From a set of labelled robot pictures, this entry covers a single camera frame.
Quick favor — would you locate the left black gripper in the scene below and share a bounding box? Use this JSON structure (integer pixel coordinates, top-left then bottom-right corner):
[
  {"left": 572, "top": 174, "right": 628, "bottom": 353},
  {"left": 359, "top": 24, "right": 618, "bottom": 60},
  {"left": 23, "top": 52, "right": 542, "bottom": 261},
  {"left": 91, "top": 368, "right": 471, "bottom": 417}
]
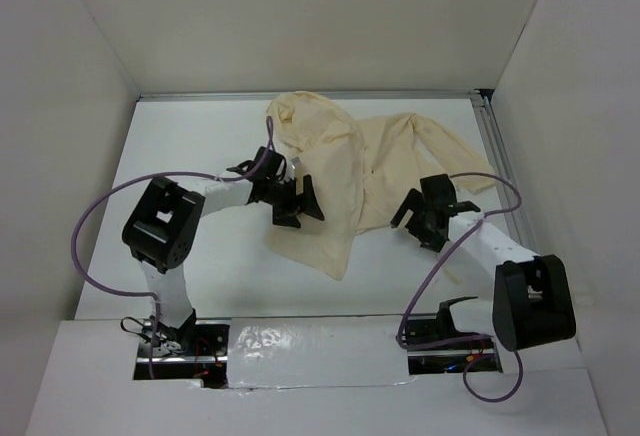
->
[{"left": 263, "top": 174, "right": 323, "bottom": 229}]

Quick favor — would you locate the cream yellow jacket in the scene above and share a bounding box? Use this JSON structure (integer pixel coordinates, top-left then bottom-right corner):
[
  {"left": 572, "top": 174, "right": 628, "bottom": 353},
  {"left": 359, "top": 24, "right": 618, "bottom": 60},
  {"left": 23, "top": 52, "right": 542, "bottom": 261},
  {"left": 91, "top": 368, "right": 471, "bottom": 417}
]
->
[{"left": 265, "top": 91, "right": 494, "bottom": 280}]

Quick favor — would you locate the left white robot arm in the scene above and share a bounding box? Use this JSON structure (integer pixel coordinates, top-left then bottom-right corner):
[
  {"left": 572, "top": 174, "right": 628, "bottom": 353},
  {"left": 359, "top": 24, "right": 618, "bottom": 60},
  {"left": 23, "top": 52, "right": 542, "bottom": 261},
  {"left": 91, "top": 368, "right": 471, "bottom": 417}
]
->
[{"left": 122, "top": 147, "right": 324, "bottom": 355}]

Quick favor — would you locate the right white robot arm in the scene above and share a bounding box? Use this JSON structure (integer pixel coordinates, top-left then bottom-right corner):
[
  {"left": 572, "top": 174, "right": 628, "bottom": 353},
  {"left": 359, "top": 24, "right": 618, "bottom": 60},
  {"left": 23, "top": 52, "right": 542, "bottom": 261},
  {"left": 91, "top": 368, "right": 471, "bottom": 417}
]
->
[{"left": 390, "top": 174, "right": 576, "bottom": 352}]

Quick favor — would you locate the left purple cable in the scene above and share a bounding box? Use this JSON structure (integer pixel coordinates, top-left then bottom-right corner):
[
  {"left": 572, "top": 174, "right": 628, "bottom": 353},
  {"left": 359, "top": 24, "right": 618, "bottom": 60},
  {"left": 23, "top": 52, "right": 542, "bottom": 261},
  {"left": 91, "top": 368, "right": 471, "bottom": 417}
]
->
[{"left": 71, "top": 115, "right": 276, "bottom": 380}]

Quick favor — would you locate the aluminium frame rail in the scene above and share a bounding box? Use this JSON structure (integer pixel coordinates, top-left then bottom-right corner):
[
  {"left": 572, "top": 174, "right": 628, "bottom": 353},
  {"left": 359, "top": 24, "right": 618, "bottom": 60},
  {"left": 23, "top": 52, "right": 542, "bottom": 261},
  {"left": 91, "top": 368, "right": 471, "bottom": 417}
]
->
[{"left": 135, "top": 87, "right": 536, "bottom": 257}]

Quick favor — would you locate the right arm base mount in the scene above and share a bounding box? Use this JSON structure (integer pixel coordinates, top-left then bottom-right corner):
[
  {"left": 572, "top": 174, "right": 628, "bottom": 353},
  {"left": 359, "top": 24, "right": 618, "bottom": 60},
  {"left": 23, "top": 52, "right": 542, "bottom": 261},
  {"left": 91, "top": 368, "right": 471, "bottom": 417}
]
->
[{"left": 402, "top": 297, "right": 502, "bottom": 375}]

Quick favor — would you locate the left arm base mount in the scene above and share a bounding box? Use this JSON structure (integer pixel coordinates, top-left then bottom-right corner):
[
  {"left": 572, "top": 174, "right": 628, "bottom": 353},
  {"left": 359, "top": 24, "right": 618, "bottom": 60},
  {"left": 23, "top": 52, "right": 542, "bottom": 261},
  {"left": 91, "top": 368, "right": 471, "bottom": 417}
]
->
[{"left": 120, "top": 316, "right": 230, "bottom": 389}]

